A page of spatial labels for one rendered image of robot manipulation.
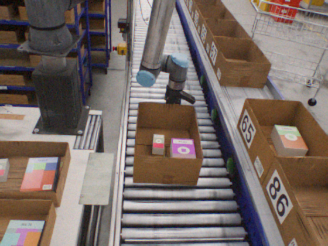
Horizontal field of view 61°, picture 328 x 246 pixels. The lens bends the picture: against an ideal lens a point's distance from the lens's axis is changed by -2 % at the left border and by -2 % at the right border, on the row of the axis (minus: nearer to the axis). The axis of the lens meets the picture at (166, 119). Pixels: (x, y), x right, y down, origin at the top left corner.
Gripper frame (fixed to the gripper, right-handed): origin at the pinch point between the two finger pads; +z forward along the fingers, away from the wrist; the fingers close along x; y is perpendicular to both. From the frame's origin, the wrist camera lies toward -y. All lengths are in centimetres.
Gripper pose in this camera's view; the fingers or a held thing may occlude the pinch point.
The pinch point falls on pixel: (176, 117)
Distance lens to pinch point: 158.0
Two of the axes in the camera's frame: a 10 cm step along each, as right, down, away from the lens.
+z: -1.0, 7.9, 6.1
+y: -9.9, -0.4, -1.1
